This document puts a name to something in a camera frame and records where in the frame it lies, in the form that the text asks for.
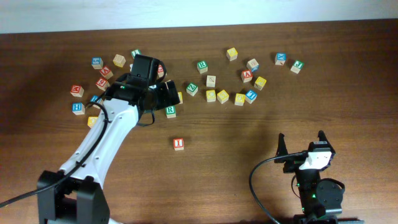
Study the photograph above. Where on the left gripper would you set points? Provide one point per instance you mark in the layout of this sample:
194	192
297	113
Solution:
166	99

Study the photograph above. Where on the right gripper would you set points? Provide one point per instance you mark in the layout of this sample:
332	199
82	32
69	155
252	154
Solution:
294	162

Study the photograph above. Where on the yellow C block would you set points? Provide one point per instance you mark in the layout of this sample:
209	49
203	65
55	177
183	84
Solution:
210	96

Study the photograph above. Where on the red I block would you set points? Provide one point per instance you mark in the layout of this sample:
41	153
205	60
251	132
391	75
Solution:
178	144

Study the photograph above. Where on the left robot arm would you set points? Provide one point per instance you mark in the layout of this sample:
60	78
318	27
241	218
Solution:
74	194

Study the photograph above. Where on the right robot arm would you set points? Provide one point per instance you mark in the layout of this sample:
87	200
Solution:
321	199

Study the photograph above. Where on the green R block lower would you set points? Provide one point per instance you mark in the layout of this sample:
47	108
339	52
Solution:
170	112

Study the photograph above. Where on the green r block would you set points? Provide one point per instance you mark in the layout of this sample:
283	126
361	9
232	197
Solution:
202	66
170	112

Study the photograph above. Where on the red Q block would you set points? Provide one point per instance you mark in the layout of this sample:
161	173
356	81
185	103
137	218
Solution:
160	71

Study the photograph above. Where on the green Z block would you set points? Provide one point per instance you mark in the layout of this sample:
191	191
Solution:
192	89

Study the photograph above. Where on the green R block upper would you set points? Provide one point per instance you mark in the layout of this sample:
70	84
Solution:
202	66

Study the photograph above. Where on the green L block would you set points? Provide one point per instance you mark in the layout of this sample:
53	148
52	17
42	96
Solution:
135	52

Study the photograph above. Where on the yellow S block tilted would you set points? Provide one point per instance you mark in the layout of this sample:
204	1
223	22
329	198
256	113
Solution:
222	96

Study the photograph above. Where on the plain yellow-sided block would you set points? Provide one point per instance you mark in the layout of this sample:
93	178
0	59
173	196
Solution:
119	60

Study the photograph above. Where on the red A block left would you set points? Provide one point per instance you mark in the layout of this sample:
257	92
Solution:
106	72

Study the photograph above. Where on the red a block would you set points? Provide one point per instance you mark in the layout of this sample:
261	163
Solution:
106	72
246	76

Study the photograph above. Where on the red 6 block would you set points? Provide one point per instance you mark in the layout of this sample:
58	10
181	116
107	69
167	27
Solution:
102	84

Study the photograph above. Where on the blue I block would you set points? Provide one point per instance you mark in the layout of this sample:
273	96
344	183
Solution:
250	96

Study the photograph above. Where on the blue H block tilted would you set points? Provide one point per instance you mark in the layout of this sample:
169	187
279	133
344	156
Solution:
96	99

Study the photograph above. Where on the yellow E block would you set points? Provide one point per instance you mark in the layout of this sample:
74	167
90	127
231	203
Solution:
239	99

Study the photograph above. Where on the yellow block right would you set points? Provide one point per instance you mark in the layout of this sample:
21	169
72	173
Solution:
260	83

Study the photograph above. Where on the blue S block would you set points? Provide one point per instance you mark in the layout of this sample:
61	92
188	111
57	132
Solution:
97	63

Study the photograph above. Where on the yellow block top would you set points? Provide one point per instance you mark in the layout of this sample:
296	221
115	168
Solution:
232	54

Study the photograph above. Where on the green J block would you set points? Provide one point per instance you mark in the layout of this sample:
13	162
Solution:
297	66

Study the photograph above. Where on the yellow block lower left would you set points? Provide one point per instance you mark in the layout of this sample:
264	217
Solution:
91	121

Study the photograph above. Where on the red A block right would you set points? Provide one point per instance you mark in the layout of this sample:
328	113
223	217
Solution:
246	76

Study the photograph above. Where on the blue X block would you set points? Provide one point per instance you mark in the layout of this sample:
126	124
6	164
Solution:
280	58

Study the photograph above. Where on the red M block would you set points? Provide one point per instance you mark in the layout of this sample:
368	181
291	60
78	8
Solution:
77	90

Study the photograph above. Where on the plain block blue side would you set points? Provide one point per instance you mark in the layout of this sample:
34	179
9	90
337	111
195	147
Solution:
252	65

